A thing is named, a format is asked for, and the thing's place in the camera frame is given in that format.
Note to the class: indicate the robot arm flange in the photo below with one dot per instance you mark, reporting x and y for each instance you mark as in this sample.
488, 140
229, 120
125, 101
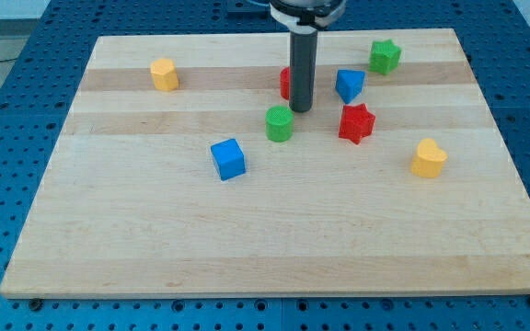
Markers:
316, 14

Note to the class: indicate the red star block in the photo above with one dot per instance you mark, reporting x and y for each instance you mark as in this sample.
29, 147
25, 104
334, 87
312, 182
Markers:
356, 123

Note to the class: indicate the green star block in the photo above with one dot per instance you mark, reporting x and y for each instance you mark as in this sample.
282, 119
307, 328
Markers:
384, 56

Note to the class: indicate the yellow heart block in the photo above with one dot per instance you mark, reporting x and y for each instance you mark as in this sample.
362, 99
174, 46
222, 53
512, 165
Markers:
429, 159

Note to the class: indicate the blue cube block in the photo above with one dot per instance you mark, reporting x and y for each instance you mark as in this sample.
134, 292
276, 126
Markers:
228, 159

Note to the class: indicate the green cylinder block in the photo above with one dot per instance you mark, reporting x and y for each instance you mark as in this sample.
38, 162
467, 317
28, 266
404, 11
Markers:
279, 124

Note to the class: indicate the red block behind tool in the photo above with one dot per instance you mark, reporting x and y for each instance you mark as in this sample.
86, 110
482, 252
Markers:
284, 79

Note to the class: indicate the blue triangle block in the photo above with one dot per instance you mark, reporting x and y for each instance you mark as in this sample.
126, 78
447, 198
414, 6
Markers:
349, 84

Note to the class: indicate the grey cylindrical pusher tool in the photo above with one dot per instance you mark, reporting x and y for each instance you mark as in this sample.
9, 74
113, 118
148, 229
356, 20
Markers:
303, 54

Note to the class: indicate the wooden board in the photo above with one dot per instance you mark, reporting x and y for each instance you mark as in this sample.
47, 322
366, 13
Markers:
131, 205

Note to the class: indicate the yellow pentagon block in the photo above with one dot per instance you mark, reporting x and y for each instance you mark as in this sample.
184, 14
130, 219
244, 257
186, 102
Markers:
164, 74

